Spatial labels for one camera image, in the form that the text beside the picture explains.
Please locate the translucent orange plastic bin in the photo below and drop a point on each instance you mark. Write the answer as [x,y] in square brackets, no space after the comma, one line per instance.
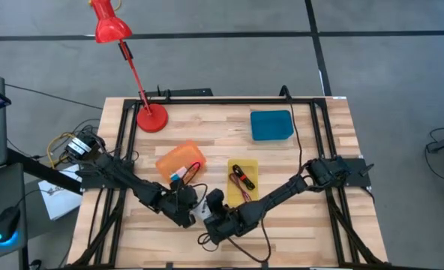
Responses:
[177,159]

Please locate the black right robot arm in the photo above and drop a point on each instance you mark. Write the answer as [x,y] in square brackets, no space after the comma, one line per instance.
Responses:
[274,197]

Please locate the black power strip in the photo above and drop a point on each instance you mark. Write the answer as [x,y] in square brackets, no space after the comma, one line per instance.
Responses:
[184,92]

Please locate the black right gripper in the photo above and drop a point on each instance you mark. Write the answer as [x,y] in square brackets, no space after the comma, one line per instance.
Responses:
[222,225]

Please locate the blue and white charger plug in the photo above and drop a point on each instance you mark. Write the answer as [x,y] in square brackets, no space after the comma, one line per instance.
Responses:
[175,176]

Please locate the red desk lamp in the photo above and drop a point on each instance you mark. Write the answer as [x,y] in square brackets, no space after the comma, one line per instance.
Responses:
[152,118]

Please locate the black computer mouse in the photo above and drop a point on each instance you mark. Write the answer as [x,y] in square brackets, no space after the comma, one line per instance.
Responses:
[7,223]

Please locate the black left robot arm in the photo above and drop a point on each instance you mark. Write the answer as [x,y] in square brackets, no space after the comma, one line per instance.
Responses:
[132,182]

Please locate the white box beside table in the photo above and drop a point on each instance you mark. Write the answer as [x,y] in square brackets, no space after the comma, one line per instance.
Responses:
[59,202]

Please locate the black aluminium table frame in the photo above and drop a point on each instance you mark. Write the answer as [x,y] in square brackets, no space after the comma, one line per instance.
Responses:
[225,101]

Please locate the translucent yellow plastic bin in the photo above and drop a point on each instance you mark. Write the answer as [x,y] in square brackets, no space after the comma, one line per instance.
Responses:
[252,165]

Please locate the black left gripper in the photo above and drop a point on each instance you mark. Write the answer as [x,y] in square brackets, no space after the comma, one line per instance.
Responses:
[179,204]

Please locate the blue plastic bin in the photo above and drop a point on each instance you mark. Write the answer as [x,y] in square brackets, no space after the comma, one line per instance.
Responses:
[271,125]

